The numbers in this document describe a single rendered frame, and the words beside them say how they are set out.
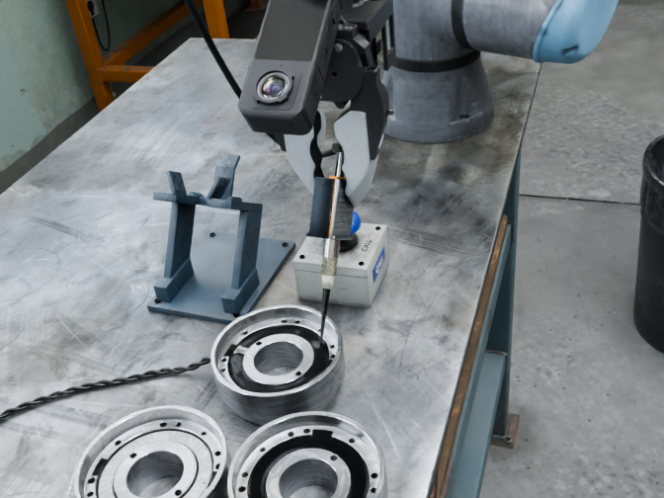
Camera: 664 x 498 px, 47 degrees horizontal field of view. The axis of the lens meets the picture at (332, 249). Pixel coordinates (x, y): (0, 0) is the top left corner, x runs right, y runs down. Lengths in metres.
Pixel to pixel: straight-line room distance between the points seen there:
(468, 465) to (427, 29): 0.70
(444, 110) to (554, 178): 1.53
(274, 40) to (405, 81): 0.44
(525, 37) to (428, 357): 0.37
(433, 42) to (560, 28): 0.16
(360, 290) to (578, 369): 1.16
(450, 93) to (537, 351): 0.99
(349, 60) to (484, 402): 0.93
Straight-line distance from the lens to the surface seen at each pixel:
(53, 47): 2.95
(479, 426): 1.34
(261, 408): 0.59
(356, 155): 0.58
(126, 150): 1.05
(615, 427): 1.70
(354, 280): 0.68
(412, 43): 0.92
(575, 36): 0.84
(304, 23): 0.52
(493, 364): 1.45
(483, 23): 0.87
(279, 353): 0.65
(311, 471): 0.56
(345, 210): 0.61
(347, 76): 0.55
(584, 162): 2.54
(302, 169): 0.61
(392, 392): 0.62
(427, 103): 0.94
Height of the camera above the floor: 1.25
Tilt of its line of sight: 35 degrees down
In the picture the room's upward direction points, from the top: 7 degrees counter-clockwise
